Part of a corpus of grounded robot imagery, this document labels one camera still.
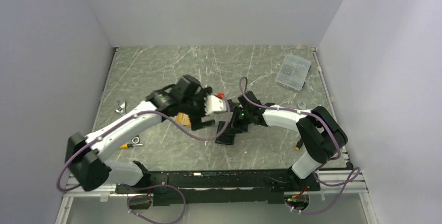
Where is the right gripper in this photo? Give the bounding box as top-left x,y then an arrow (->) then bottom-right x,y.
226,106 -> 253,134

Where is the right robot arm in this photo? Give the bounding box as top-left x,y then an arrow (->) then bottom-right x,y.
238,91 -> 348,190

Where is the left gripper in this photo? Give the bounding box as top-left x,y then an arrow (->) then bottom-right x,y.
181,87 -> 215,130

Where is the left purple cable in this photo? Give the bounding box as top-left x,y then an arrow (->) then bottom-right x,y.
56,98 -> 232,224

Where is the gold card stack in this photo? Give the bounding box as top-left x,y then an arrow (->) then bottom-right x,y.
175,113 -> 191,127

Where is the aluminium frame rail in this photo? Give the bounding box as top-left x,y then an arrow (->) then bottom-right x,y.
63,174 -> 369,198

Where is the black leather card holder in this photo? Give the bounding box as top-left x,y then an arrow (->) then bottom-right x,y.
215,121 -> 242,145

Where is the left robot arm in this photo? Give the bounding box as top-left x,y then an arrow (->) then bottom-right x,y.
62,74 -> 230,193

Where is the purple cable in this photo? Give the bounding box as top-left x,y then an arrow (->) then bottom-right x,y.
239,77 -> 362,216
56,98 -> 232,224

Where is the small metal clip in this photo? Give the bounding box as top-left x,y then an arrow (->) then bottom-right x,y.
114,99 -> 126,116

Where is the black yellow screwdriver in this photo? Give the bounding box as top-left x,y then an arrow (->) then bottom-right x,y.
295,139 -> 303,151

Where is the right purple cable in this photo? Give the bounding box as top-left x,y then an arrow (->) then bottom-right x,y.
239,77 -> 362,216

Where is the clear plastic screw box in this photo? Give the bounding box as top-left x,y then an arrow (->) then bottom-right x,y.
275,54 -> 312,91

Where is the silver wrench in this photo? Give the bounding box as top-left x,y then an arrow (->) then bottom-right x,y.
297,101 -> 307,110

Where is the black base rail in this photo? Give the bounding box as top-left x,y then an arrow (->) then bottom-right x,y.
115,169 -> 321,206

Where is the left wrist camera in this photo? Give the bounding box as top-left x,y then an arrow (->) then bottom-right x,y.
204,94 -> 227,116

